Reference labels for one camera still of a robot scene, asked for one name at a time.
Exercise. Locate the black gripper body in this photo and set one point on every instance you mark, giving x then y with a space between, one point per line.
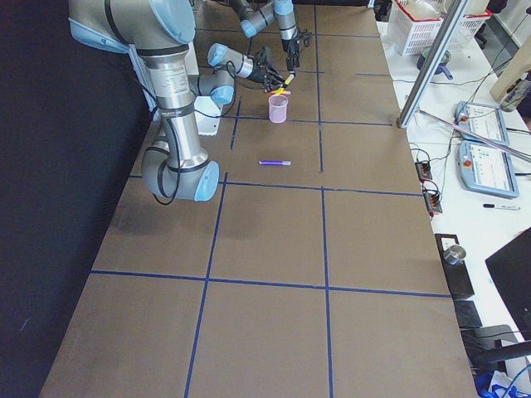
290 46
260 72

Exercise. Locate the yellow highlighter pen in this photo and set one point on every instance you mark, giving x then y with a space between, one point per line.
286 83

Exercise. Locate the purple highlighter pen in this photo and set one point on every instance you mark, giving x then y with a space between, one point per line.
268 162

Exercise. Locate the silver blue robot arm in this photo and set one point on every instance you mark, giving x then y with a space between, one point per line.
175 165
280 11

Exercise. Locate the pink mesh pen holder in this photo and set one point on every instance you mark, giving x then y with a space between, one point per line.
278 105

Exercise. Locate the black marker pen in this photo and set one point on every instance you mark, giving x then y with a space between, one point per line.
501 207

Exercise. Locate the white plastic basket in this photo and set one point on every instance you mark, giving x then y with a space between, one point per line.
412 35

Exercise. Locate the orange black connector board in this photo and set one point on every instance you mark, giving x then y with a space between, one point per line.
423 170

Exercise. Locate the far teach pendant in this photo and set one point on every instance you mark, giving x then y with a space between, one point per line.
484 120

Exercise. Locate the teach pendant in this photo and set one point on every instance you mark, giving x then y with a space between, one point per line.
487 170
484 120

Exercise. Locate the near teach pendant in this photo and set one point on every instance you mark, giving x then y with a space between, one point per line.
487 170

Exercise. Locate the small metal cup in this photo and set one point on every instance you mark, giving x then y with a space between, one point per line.
454 254

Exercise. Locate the black box under cup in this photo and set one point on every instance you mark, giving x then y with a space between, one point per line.
457 277

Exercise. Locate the black monitor corner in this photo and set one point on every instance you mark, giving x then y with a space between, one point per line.
509 268

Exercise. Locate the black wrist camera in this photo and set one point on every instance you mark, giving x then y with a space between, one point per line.
305 36

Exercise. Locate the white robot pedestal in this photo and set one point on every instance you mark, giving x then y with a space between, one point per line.
207 113

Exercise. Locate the aluminium frame post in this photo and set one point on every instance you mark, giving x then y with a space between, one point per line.
433 59

